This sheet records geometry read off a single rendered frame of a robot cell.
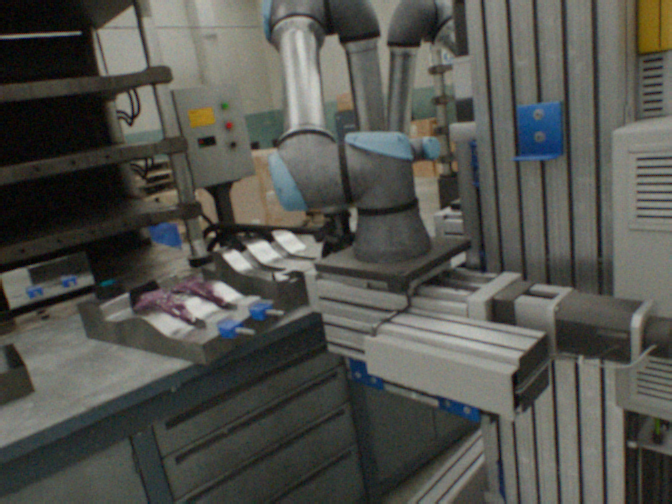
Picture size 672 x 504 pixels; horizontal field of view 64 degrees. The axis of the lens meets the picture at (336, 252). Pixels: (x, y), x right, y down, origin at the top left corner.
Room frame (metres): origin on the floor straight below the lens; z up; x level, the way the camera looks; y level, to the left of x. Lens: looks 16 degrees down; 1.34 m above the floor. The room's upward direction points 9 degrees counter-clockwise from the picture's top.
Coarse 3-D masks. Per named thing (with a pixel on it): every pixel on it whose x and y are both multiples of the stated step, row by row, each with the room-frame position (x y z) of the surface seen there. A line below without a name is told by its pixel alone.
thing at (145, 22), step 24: (144, 0) 2.07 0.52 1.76; (144, 24) 2.06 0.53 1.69; (96, 48) 2.62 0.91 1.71; (144, 48) 2.06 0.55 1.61; (96, 72) 2.61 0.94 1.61; (168, 96) 2.07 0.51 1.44; (168, 120) 2.06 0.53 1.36; (120, 168) 2.61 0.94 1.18; (192, 192) 2.08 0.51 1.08; (144, 240) 2.60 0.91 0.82; (192, 240) 2.06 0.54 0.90; (192, 264) 2.05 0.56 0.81
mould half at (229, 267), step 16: (256, 240) 1.74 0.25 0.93; (288, 240) 1.75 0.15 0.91; (224, 256) 1.63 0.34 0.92; (240, 256) 1.64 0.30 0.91; (256, 256) 1.65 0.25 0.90; (272, 256) 1.66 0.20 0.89; (320, 256) 1.58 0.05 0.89; (208, 272) 1.75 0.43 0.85; (224, 272) 1.65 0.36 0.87; (240, 272) 1.57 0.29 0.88; (256, 272) 1.54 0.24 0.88; (304, 272) 1.45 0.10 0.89; (240, 288) 1.58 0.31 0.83; (256, 288) 1.49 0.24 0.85; (272, 288) 1.42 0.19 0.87; (288, 288) 1.42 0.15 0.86; (304, 288) 1.45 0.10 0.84; (288, 304) 1.41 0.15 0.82
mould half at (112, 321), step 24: (96, 312) 1.39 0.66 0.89; (120, 312) 1.40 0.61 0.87; (144, 312) 1.31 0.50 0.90; (192, 312) 1.32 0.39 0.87; (216, 312) 1.33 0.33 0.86; (96, 336) 1.41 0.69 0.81; (120, 336) 1.34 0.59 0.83; (144, 336) 1.27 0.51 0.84; (168, 336) 1.21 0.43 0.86; (192, 336) 1.19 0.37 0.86; (216, 336) 1.18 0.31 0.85; (240, 336) 1.24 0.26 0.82; (192, 360) 1.17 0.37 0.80
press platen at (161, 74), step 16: (64, 80) 1.97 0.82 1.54; (80, 80) 2.00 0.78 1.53; (96, 80) 2.03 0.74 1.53; (112, 80) 2.06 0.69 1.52; (128, 80) 2.05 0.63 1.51; (144, 80) 2.04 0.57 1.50; (160, 80) 2.04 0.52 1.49; (0, 96) 1.85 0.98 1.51; (16, 96) 1.88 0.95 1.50; (32, 96) 1.90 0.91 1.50; (48, 96) 1.93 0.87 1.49; (64, 96) 2.01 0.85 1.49; (80, 96) 2.13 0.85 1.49; (96, 96) 2.26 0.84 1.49; (112, 96) 2.42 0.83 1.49; (128, 96) 2.52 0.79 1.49; (0, 112) 2.30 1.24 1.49; (16, 112) 2.45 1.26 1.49
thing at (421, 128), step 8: (424, 120) 8.26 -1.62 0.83; (432, 120) 8.10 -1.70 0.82; (416, 128) 8.20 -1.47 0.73; (424, 128) 8.10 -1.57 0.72; (432, 128) 8.09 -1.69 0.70; (416, 136) 8.20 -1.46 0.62; (424, 136) 8.10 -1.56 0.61; (432, 136) 8.08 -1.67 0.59; (440, 152) 7.97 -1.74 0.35; (416, 168) 8.25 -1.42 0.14; (424, 168) 8.15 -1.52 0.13; (432, 168) 8.05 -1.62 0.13; (440, 168) 7.99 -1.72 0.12; (456, 168) 7.80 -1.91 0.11; (416, 176) 8.25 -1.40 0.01; (424, 176) 8.15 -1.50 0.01; (432, 176) 8.06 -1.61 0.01
